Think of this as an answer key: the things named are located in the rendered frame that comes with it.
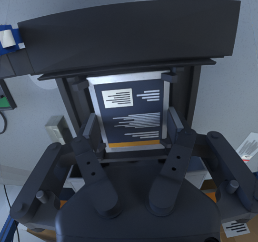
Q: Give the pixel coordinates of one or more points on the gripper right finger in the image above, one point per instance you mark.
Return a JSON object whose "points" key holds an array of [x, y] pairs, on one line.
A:
{"points": [[173, 171]]}

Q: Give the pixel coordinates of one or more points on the silver and navy SSD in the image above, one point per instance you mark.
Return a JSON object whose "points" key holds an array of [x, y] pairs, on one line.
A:
{"points": [[131, 108]]}

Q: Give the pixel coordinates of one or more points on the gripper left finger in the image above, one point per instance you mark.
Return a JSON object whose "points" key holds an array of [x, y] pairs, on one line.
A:
{"points": [[90, 169]]}

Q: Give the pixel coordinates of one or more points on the dark grey drive rest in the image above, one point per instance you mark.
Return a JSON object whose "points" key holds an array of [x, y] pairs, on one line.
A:
{"points": [[68, 96]]}

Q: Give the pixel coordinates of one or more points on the black and green device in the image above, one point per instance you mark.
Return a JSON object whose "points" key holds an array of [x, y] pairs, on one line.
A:
{"points": [[6, 98]]}

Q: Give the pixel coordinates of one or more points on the dark grey drive enclosure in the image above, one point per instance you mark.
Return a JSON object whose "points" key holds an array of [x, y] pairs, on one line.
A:
{"points": [[129, 36]]}

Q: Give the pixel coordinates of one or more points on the dark grey box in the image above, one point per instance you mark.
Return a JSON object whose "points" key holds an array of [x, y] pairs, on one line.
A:
{"points": [[16, 64]]}

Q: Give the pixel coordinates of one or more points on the blue metal leg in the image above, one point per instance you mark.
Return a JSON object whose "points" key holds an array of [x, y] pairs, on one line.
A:
{"points": [[6, 229]]}

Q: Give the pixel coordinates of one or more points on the clear bag with red label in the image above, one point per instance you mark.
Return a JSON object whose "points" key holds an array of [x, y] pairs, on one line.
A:
{"points": [[249, 147]]}

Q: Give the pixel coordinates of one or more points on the white printed label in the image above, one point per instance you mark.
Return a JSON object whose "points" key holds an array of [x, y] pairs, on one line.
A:
{"points": [[236, 228]]}

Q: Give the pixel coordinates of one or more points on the blue box with white label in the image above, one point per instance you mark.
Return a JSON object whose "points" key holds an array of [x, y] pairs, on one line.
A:
{"points": [[14, 36]]}

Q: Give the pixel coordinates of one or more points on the pale grey small box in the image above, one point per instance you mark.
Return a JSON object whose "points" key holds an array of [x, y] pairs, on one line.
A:
{"points": [[55, 129]]}

